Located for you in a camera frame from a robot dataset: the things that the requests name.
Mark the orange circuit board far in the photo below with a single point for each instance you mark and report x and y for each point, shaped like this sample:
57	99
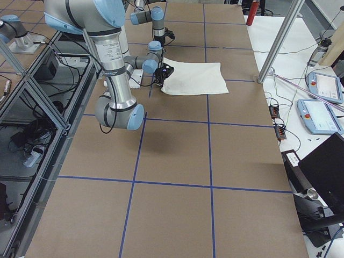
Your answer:
274	112

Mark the aluminium frame post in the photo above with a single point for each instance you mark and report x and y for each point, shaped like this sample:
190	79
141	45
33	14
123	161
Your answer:
287	23

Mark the grey third robot arm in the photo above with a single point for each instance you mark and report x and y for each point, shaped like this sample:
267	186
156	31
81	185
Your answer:
24	42

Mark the far teach pendant tablet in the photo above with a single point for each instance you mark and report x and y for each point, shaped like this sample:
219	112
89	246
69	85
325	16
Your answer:
325	86

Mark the orange circuit board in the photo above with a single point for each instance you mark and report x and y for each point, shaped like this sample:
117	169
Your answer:
280	132
274	112

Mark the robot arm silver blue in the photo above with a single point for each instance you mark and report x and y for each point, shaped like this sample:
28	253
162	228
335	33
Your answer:
103	22
144	14

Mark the near teach pendant tablet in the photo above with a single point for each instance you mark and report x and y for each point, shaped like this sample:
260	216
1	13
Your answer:
318	117

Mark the orange circuit board near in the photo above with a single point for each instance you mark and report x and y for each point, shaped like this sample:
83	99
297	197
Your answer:
280	132

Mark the cream long-sleeve cat shirt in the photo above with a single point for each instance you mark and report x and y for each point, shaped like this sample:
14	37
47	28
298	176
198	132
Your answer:
194	79

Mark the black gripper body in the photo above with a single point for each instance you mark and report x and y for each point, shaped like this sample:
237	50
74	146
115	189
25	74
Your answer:
160	76

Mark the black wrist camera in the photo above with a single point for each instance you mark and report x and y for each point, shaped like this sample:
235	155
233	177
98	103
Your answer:
168	33

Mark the aluminium side frame rail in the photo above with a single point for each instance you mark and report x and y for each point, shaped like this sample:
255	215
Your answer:
43	93

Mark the teach pendant tablet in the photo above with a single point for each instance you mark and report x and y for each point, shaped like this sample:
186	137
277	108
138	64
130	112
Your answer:
325	86
318	117

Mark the red cylinder bottle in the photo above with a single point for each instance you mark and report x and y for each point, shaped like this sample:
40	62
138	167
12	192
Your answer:
252	12

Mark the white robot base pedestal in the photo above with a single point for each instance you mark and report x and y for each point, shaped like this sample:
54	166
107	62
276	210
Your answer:
118	65

